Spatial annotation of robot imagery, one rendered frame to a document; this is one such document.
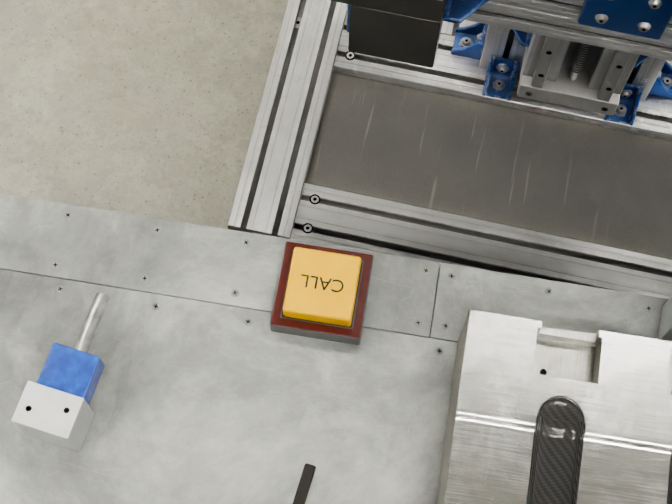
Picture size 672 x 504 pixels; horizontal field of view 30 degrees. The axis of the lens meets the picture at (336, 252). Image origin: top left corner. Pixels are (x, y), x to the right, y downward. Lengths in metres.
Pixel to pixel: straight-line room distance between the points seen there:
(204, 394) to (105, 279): 0.14
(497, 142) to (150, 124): 0.59
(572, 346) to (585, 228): 0.77
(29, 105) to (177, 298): 1.06
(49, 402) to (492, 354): 0.36
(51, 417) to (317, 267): 0.26
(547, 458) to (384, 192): 0.85
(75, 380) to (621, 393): 0.45
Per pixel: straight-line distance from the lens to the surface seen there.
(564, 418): 1.02
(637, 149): 1.89
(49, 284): 1.15
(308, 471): 1.08
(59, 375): 1.08
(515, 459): 1.01
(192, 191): 2.04
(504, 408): 1.01
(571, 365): 1.06
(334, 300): 1.08
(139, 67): 2.15
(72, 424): 1.05
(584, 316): 1.14
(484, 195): 1.81
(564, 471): 1.02
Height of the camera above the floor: 1.86
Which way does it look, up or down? 70 degrees down
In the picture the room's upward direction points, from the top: 3 degrees clockwise
